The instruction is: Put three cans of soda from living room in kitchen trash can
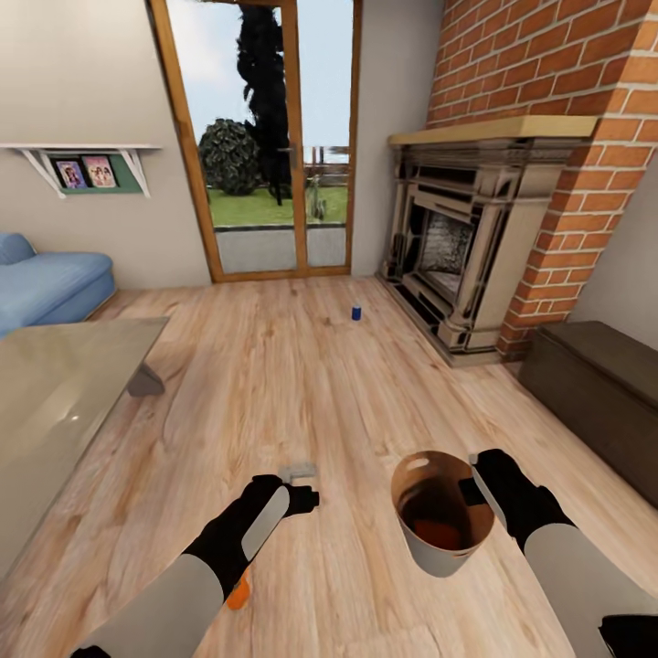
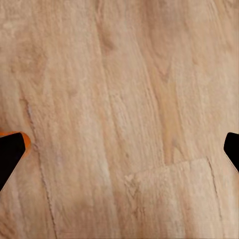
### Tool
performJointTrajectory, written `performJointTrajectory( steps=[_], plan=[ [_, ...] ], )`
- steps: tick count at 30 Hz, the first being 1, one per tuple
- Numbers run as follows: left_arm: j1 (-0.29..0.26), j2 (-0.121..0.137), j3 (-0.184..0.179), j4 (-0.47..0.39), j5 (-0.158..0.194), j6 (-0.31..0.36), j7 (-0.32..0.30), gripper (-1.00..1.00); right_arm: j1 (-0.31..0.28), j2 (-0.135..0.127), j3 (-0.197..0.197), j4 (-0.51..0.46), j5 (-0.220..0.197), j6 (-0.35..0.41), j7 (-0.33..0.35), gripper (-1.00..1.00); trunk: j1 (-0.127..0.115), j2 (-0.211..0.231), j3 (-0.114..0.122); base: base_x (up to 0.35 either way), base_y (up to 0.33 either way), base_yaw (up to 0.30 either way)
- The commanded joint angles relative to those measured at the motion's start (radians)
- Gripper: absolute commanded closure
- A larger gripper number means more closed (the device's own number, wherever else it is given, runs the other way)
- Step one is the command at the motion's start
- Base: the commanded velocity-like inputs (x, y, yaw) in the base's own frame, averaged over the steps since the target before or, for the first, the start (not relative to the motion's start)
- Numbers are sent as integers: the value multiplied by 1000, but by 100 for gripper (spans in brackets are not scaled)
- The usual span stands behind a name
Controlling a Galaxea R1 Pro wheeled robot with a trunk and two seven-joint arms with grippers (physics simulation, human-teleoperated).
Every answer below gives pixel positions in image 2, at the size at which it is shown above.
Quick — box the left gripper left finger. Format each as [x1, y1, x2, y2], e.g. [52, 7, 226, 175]
[0, 132, 25, 191]

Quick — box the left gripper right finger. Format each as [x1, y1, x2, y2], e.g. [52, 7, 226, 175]
[224, 132, 239, 171]

